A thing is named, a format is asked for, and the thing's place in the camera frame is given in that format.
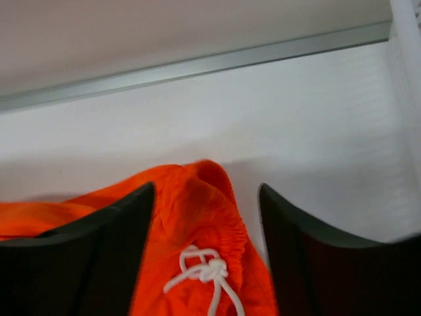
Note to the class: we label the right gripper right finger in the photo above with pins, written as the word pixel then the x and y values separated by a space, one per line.
pixel 318 269

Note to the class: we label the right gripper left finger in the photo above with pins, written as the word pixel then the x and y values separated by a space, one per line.
pixel 86 267

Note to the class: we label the orange shorts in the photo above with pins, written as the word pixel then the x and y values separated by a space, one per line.
pixel 198 259

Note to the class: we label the white plastic basket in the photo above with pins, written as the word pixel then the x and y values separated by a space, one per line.
pixel 404 60

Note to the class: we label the aluminium table edge rail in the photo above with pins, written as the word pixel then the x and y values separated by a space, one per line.
pixel 290 49

